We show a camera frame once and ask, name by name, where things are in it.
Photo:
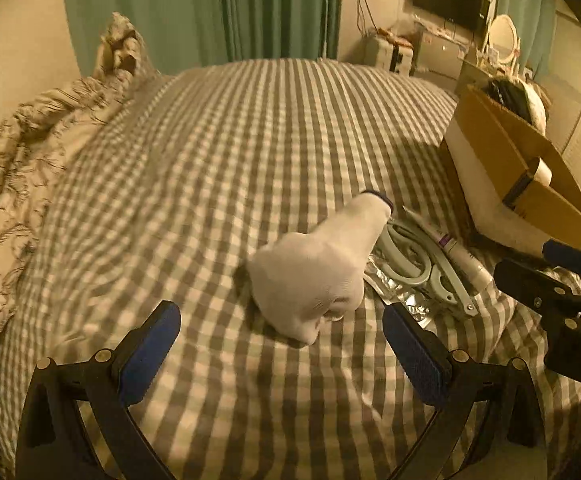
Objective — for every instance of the pale green scissors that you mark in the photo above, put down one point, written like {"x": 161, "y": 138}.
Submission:
{"x": 410, "y": 260}

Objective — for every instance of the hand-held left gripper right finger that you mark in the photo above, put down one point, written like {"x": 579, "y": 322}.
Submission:
{"x": 414, "y": 355}

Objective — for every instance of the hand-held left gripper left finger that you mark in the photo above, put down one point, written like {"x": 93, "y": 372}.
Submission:
{"x": 151, "y": 347}

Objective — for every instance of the silver foil blister pack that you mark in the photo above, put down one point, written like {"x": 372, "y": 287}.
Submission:
{"x": 410, "y": 307}

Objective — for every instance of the white tube with purple label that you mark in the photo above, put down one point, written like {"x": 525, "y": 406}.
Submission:
{"x": 453, "y": 250}

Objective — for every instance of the grey checked bed sheet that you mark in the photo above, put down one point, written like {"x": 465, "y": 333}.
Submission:
{"x": 230, "y": 160}

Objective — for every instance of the white storage box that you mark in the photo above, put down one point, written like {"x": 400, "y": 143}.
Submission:
{"x": 388, "y": 52}

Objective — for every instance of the white tape roll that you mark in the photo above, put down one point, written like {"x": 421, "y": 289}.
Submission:
{"x": 543, "y": 171}

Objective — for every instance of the floral printed blanket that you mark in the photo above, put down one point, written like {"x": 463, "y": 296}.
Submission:
{"x": 25, "y": 160}

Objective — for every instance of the black flat item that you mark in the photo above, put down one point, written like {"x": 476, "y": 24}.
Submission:
{"x": 519, "y": 191}

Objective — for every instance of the black and white bag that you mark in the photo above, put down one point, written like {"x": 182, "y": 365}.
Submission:
{"x": 518, "y": 95}

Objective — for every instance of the green curtain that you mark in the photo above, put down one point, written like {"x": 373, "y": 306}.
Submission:
{"x": 210, "y": 7}
{"x": 530, "y": 5}

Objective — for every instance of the cardboard box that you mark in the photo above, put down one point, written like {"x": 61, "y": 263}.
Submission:
{"x": 495, "y": 170}

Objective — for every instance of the white sock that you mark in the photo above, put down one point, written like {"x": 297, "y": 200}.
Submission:
{"x": 315, "y": 270}

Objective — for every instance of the round white mirror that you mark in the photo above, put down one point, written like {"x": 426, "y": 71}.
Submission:
{"x": 503, "y": 36}

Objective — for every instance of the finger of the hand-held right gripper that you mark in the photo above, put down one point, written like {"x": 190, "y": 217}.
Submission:
{"x": 530, "y": 280}
{"x": 573, "y": 255}

